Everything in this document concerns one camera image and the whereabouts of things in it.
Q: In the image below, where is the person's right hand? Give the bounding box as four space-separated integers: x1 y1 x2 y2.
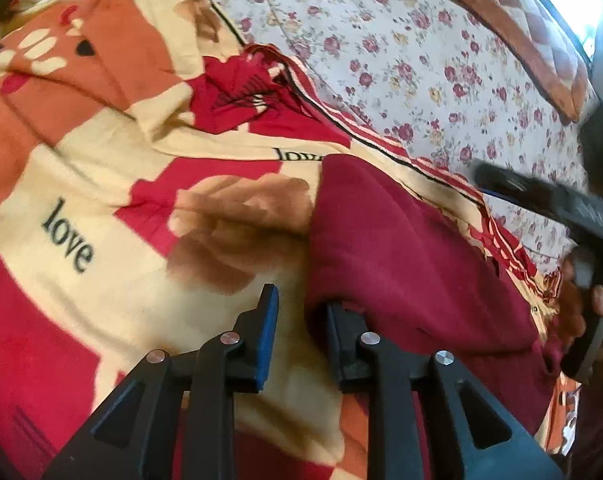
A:
551 260 603 356

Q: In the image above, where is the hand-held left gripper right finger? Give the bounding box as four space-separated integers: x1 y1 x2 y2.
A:
325 301 565 480

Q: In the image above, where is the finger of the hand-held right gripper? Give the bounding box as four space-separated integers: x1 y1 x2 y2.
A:
473 158 577 226

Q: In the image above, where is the orange quilted checkered cushion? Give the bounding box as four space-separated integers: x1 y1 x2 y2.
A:
441 0 601 124

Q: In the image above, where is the floral bedsheet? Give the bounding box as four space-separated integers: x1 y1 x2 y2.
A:
132 0 603 276

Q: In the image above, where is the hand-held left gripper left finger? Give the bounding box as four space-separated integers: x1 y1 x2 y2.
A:
42 283 280 480

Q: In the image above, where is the maroon garment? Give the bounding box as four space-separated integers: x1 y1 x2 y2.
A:
304 152 582 437

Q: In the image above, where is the printed orange red cream blanket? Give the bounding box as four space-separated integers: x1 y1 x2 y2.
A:
0 0 582 480

